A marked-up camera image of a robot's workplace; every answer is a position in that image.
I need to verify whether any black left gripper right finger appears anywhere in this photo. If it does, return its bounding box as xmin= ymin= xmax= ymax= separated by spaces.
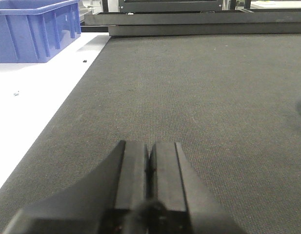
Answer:
xmin=150 ymin=142 xmax=238 ymax=234

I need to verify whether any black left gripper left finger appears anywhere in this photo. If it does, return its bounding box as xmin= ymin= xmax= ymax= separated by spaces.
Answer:
xmin=4 ymin=140 xmax=148 ymax=234

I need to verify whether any black flat tray stack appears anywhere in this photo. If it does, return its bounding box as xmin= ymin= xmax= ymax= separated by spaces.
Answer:
xmin=84 ymin=9 xmax=301 ymax=37

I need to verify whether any dark grey table mat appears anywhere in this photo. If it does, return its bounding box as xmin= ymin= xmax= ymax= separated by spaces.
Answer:
xmin=0 ymin=34 xmax=301 ymax=234

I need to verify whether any blue plastic bin on table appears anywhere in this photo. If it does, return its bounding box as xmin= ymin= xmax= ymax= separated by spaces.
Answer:
xmin=0 ymin=0 xmax=81 ymax=63

